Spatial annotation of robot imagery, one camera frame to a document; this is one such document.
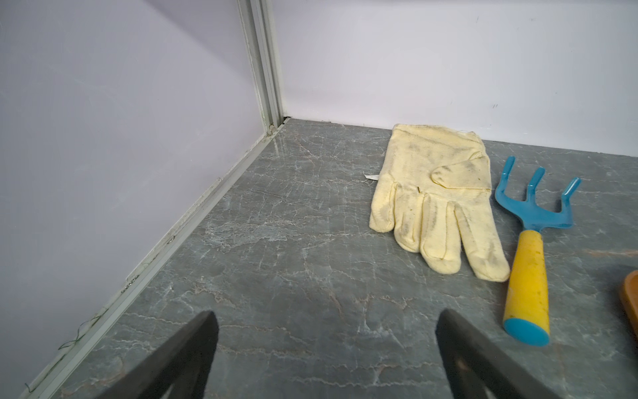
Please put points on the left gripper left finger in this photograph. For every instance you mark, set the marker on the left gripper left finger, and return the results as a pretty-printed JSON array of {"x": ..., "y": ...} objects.
[{"x": 177, "y": 369}]

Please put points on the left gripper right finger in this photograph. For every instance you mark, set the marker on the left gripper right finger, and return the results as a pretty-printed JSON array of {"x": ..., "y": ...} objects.
[{"x": 475, "y": 366}]

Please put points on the blue yellow garden rake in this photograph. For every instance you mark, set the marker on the blue yellow garden rake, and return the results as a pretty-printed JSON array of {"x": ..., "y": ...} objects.
[{"x": 526, "y": 313}]

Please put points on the brown wooden tray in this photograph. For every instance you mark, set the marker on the brown wooden tray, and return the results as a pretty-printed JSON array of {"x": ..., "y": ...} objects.
[{"x": 629, "y": 301}]

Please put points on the cream work glove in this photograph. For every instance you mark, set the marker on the cream work glove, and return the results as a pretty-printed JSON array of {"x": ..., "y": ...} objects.
[{"x": 433, "y": 193}]

